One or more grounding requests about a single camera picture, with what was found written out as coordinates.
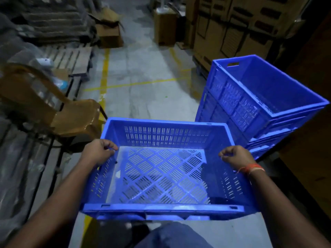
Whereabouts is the light wooden pallet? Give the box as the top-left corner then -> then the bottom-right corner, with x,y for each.
42,45 -> 93,81

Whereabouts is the orange wristband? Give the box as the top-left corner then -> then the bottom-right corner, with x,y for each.
237,164 -> 266,178

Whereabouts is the person's right forearm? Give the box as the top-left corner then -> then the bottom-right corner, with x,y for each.
248,170 -> 331,248

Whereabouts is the large cardboard box louvre print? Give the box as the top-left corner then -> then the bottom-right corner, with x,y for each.
192,0 -> 312,73

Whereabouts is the tall cardboard box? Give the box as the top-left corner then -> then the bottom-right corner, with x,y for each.
152,9 -> 179,46

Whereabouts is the small cardboard piece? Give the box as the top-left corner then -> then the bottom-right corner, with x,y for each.
53,68 -> 70,82

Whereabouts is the person's left hand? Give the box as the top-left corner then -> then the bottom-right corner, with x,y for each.
79,138 -> 119,168

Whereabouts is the grey-blue shirt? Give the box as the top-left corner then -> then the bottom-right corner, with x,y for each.
134,222 -> 214,248

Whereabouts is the dark blue pallet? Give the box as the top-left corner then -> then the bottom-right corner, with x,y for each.
192,56 -> 210,80

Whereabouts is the open cardboard box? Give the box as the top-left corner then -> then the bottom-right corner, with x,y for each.
89,7 -> 125,49

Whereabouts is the person's left forearm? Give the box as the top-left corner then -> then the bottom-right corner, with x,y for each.
5,162 -> 99,248

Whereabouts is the person's right hand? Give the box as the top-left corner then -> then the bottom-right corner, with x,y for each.
218,145 -> 257,172

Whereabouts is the white teal table fan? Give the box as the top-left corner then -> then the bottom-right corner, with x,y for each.
28,57 -> 70,92

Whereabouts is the long wooden pallet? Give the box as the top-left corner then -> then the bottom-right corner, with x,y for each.
26,77 -> 83,220

